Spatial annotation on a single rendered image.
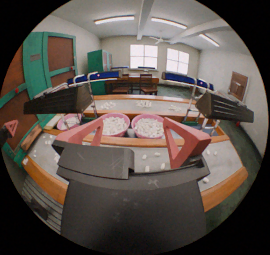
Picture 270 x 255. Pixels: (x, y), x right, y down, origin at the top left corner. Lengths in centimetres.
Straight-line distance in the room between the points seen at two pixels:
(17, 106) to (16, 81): 21
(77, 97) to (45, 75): 88
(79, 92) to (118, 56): 513
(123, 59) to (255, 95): 644
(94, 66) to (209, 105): 309
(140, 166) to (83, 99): 38
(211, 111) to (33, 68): 123
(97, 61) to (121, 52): 249
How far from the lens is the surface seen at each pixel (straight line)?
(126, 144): 49
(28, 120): 99
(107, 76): 79
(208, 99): 28
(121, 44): 543
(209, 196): 53
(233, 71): 491
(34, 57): 110
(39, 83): 106
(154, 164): 46
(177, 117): 83
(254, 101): 441
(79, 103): 25
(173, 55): 580
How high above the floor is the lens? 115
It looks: 36 degrees down
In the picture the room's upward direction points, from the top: straight up
